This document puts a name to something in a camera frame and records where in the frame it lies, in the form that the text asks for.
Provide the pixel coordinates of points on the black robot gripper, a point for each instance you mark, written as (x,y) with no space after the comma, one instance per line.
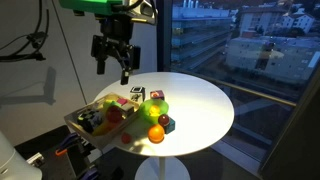
(116,30)

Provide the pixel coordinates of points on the red plastic apple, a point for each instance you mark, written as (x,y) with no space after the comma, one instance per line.
(115,114)

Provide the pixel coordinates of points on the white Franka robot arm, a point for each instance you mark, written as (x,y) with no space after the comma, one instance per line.
(143,11)

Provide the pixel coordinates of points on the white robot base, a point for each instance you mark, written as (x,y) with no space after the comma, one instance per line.
(15,160)

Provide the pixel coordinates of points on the wooden crate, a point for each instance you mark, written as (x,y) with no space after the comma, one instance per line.
(100,141)

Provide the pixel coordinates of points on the magenta block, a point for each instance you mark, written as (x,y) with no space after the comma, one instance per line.
(122,101)

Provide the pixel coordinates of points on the orange purple picture cube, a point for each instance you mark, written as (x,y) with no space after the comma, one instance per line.
(157,95)

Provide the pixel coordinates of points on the translucent green bowl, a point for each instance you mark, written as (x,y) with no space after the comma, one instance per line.
(145,113)

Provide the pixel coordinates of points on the yellow toy in bowl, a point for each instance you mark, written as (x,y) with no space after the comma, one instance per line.
(155,110)

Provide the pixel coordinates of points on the yellow plastic banana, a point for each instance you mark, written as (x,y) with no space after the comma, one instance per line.
(100,130)

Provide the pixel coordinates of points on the dark red plastic plum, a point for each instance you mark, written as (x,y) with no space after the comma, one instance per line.
(163,120)

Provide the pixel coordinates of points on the small red plastic strawberry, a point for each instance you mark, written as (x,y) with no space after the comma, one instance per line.
(126,138)

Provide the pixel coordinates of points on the plastic orange fruit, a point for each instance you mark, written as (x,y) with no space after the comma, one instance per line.
(156,134)

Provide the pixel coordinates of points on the teal cube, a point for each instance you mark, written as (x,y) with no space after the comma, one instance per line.
(171,126)

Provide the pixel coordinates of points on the black horizontal stand bar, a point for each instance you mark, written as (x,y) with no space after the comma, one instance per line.
(20,57)

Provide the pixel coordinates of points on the yellow window handrail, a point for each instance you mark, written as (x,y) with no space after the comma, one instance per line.
(233,87)

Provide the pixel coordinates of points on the pale window base ledge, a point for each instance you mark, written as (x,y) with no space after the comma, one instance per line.
(240,158)

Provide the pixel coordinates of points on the dark window frame post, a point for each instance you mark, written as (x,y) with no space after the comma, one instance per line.
(164,33)

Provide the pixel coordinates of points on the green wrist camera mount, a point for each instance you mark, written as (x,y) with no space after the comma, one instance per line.
(90,6)

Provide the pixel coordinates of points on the white table pedestal base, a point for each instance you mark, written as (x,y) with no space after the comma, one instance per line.
(163,170)

